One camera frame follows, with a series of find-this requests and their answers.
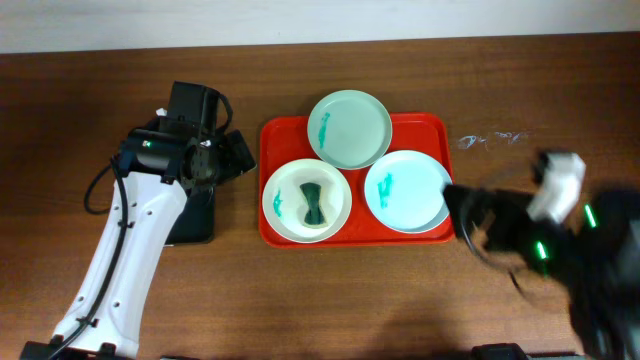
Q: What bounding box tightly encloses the white plate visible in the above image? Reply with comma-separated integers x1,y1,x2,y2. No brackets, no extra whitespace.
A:
262,159,353,244

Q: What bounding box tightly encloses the black water tray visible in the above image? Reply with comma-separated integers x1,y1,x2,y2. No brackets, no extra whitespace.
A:
144,117,217,246

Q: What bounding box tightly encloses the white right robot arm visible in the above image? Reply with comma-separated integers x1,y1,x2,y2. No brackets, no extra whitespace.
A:
442,151,639,359

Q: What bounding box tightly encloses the light blue plate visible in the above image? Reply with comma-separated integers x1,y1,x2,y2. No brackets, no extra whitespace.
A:
364,150,453,234

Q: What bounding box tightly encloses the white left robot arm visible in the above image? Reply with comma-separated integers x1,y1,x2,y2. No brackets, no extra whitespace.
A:
20,129,255,359

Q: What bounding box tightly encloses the light green plate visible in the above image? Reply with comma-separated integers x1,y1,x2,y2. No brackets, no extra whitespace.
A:
307,90,393,170

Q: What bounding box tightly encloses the green yellow sponge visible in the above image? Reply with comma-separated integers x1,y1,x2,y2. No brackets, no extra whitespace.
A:
299,182,327,228

